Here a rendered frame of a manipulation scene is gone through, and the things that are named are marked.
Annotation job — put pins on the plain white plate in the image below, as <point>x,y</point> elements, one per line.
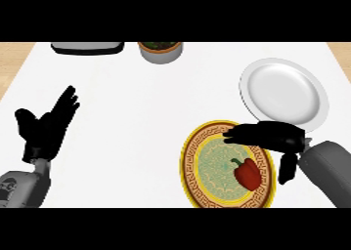
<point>285,92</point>

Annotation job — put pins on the yellow patterned plate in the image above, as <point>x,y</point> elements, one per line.
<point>221,169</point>

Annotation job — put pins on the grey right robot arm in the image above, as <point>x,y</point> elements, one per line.
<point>332,172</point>

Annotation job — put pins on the grey pot with plant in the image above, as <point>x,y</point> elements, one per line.
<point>160,52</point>

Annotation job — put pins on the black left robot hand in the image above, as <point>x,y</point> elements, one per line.
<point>43,130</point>

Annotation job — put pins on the grey and black appliance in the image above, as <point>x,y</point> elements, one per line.
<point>88,47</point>

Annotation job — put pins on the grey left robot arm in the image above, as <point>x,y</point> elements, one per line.
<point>20,187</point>

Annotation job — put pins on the red bell pepper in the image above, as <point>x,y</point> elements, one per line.
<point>248,173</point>

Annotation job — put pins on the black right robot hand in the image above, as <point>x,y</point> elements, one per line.
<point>268,136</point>

